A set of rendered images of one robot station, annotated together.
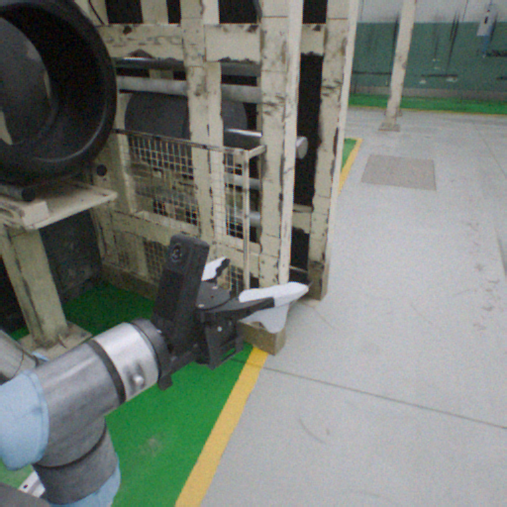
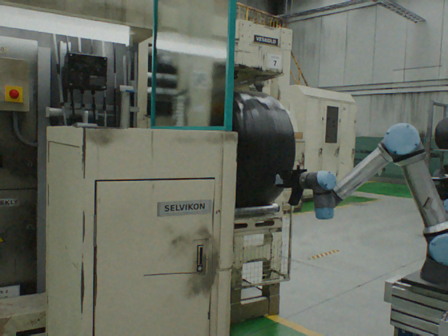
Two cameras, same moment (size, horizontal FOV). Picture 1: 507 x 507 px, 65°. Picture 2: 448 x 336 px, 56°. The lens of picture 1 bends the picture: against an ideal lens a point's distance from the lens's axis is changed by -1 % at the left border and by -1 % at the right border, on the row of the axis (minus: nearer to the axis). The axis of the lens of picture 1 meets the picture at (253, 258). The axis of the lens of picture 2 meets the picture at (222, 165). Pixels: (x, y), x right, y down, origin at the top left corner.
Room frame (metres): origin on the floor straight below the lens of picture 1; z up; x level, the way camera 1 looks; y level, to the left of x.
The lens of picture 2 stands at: (0.45, 2.73, 1.26)
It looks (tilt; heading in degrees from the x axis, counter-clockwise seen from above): 4 degrees down; 297
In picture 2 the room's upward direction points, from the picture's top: 2 degrees clockwise
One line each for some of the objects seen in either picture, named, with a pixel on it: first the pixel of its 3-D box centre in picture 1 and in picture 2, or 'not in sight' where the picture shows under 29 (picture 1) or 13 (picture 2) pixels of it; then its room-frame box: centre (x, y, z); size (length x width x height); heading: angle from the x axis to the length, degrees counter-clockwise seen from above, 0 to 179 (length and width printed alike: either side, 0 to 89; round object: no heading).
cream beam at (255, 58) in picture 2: not in sight; (230, 57); (1.56, 0.50, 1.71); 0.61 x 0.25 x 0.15; 58
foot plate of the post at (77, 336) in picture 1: (51, 338); not in sight; (1.50, 1.00, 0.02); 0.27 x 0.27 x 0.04; 58
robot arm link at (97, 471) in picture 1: (71, 453); not in sight; (0.28, 0.20, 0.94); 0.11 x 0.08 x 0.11; 45
